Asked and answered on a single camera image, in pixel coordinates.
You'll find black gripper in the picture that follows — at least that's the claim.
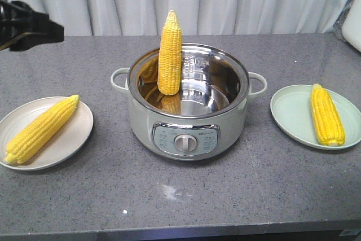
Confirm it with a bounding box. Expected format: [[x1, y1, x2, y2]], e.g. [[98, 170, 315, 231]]
[[1, 0, 64, 51]]

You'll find yellow corn cob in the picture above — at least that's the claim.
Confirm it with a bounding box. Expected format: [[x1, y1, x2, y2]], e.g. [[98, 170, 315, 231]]
[[310, 84, 346, 147], [4, 95, 80, 165]]

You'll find cream white plate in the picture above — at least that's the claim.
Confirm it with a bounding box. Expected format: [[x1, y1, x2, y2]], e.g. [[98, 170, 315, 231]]
[[1, 97, 94, 171]]

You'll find green electric cooking pot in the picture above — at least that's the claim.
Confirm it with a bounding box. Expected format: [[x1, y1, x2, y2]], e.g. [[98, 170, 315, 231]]
[[111, 43, 267, 161]]

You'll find light green plate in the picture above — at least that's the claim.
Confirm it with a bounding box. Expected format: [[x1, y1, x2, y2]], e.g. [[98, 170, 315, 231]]
[[270, 85, 360, 151]]

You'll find white soy milk blender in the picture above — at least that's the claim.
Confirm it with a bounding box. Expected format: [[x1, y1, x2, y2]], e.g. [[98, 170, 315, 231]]
[[333, 0, 360, 51]]

